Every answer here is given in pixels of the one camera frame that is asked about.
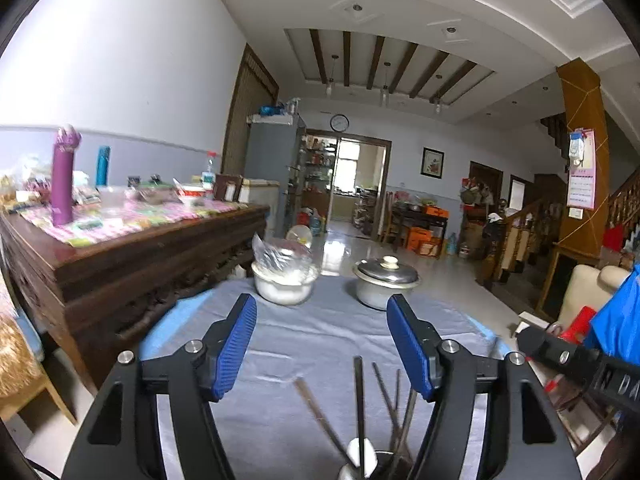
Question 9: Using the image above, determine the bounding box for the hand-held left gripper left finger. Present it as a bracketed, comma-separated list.
[60, 293, 258, 480]

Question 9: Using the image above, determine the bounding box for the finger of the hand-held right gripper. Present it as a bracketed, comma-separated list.
[516, 326, 603, 387]

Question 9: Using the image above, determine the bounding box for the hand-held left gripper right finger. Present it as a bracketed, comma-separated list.
[386, 294, 583, 480]

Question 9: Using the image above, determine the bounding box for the dark chopstick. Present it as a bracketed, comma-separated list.
[372, 363, 403, 453]
[294, 378, 353, 463]
[398, 389, 417, 463]
[353, 356, 366, 466]
[392, 369, 403, 443]

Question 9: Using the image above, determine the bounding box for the dark metal utensil holder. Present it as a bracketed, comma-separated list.
[374, 451, 417, 480]

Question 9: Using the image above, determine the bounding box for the red plastic chair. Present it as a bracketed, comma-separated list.
[542, 305, 601, 396]

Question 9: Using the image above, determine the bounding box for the dark wooden chair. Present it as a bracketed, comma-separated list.
[552, 385, 624, 461]

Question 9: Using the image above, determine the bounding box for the blue jacket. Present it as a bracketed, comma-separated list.
[582, 262, 640, 367]

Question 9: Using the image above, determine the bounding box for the blue tablecloth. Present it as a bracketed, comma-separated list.
[137, 294, 503, 361]

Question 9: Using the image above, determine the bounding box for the beige sofa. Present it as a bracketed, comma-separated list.
[556, 262, 634, 332]

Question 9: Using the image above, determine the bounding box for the white basin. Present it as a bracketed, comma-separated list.
[251, 260, 320, 307]

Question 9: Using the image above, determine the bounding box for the grey tablecloth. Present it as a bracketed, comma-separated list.
[137, 275, 501, 480]

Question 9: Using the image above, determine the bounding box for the metal pot with lid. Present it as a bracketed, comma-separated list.
[352, 255, 422, 311]

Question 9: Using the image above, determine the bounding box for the clear plastic bag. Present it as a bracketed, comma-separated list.
[251, 232, 316, 277]

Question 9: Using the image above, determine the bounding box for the orange cardboard box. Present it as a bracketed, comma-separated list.
[405, 227, 434, 251]

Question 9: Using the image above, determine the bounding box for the wooden stair railing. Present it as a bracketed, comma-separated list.
[477, 196, 552, 297]

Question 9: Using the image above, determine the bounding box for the carved wooden sideboard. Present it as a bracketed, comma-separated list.
[0, 200, 271, 394]

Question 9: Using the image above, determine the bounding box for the dark wooden side table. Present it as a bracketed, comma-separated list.
[386, 206, 451, 254]

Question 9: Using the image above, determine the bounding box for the pink checked table runner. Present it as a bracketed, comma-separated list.
[17, 194, 252, 247]

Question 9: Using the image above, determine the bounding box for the small pot with glass lid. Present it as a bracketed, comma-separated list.
[134, 174, 177, 204]

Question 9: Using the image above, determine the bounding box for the grey refrigerator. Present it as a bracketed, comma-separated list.
[245, 114, 307, 234]

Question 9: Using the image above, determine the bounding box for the wooden framed glass door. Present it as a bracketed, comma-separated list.
[301, 129, 392, 241]

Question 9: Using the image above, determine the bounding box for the light wooden chair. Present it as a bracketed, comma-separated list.
[0, 304, 79, 432]

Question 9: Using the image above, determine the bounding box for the teal bottle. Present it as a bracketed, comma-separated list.
[95, 146, 111, 187]

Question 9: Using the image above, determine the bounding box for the purple thermos bottle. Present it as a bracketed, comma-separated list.
[51, 126, 83, 227]

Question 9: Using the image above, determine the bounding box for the brown wooden door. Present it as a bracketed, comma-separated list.
[221, 44, 280, 181]

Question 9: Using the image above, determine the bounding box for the pink wall calendar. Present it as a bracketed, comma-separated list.
[566, 129, 599, 211]

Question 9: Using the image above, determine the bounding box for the framed wall picture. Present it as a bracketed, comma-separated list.
[420, 147, 445, 180]

